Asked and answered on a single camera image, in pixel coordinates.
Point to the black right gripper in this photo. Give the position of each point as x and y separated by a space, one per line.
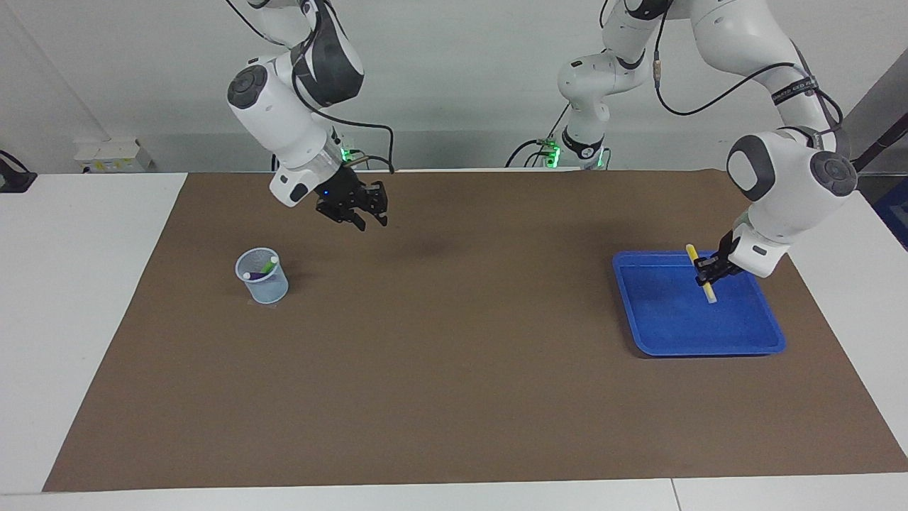
340 191

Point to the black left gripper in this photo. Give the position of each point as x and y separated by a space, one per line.
727 255

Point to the yellow pen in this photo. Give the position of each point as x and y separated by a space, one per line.
691 252

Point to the green pen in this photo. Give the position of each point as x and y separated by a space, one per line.
269 265

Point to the purple pen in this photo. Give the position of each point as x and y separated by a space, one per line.
254 276

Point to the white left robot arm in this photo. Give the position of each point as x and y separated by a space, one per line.
787 184

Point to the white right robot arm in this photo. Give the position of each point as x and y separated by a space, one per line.
284 113

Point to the blue plastic tray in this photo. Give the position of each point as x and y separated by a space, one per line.
674 319

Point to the translucent plastic cup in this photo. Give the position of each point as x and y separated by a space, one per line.
266 287

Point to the brown table mat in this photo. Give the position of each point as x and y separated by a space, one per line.
454 355

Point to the blue crate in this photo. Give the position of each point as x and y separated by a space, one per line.
895 213

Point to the black stand pole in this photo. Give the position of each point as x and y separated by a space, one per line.
879 142

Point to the white box with yellow label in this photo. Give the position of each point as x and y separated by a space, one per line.
113 156

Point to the black clamp mount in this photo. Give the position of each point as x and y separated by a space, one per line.
14 177

